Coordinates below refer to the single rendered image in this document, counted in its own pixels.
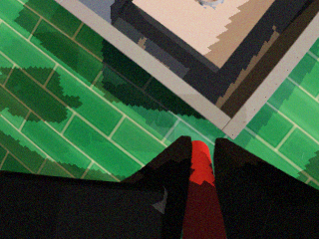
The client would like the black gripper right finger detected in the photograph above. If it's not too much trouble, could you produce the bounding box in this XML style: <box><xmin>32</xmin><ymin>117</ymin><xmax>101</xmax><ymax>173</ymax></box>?
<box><xmin>212</xmin><ymin>138</ymin><xmax>319</xmax><ymax>239</ymax></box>

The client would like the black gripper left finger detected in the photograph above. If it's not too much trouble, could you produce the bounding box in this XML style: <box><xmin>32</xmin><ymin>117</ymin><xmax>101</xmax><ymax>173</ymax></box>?
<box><xmin>0</xmin><ymin>135</ymin><xmax>191</xmax><ymax>239</ymax></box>

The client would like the tan square plate with hole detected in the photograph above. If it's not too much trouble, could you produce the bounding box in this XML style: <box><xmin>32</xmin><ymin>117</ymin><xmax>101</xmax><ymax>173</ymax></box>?
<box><xmin>132</xmin><ymin>0</ymin><xmax>274</xmax><ymax>73</ymax></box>

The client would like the red peg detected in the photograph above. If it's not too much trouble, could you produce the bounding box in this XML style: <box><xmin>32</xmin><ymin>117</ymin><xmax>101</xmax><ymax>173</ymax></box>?
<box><xmin>183</xmin><ymin>140</ymin><xmax>226</xmax><ymax>239</ymax></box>

